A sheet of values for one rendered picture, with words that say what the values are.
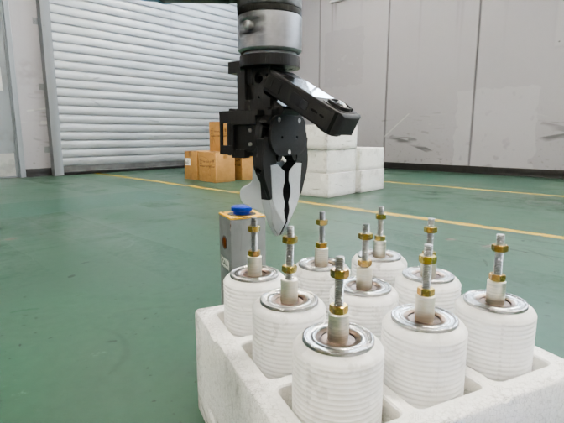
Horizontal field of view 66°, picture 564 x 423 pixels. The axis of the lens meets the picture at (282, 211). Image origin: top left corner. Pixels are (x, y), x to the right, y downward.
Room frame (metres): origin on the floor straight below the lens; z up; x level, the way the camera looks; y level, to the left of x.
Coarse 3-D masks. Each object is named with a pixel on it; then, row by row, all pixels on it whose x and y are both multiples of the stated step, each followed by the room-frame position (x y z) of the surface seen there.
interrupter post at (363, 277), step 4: (360, 268) 0.57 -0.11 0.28; (364, 268) 0.57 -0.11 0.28; (368, 268) 0.57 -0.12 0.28; (372, 268) 0.58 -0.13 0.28; (360, 272) 0.57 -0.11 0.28; (364, 272) 0.57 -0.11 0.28; (368, 272) 0.57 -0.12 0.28; (372, 272) 0.58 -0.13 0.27; (356, 276) 0.58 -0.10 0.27; (360, 276) 0.57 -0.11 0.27; (364, 276) 0.57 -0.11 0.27; (368, 276) 0.57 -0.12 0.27; (356, 280) 0.58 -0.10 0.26; (360, 280) 0.57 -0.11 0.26; (364, 280) 0.57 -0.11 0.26; (368, 280) 0.57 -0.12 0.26; (356, 284) 0.58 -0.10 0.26; (360, 284) 0.57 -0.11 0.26; (364, 284) 0.57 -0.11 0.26; (368, 284) 0.57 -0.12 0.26; (360, 288) 0.57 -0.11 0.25; (364, 288) 0.57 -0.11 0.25; (368, 288) 0.57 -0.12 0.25
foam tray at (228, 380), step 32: (224, 352) 0.53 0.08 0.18; (544, 352) 0.53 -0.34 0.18; (224, 384) 0.53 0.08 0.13; (256, 384) 0.45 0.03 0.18; (288, 384) 0.46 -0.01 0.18; (384, 384) 0.45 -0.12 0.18; (480, 384) 0.46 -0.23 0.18; (512, 384) 0.45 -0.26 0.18; (544, 384) 0.46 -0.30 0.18; (224, 416) 0.53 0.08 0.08; (256, 416) 0.43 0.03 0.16; (288, 416) 0.40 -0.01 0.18; (384, 416) 0.43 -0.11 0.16; (416, 416) 0.40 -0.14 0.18; (448, 416) 0.40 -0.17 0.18; (480, 416) 0.41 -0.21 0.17; (512, 416) 0.43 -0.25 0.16; (544, 416) 0.46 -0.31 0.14
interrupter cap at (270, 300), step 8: (264, 296) 0.54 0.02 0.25; (272, 296) 0.54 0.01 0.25; (304, 296) 0.54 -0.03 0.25; (312, 296) 0.54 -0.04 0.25; (264, 304) 0.51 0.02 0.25; (272, 304) 0.51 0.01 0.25; (280, 304) 0.52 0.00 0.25; (288, 304) 0.52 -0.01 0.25; (296, 304) 0.52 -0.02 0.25; (304, 304) 0.51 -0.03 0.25; (312, 304) 0.51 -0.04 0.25; (288, 312) 0.49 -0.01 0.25
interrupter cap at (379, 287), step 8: (344, 280) 0.60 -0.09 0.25; (352, 280) 0.60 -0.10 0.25; (376, 280) 0.60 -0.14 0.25; (344, 288) 0.57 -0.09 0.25; (352, 288) 0.58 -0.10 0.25; (376, 288) 0.58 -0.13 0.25; (384, 288) 0.57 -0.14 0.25; (360, 296) 0.54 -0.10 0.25; (368, 296) 0.54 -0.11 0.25; (376, 296) 0.54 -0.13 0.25
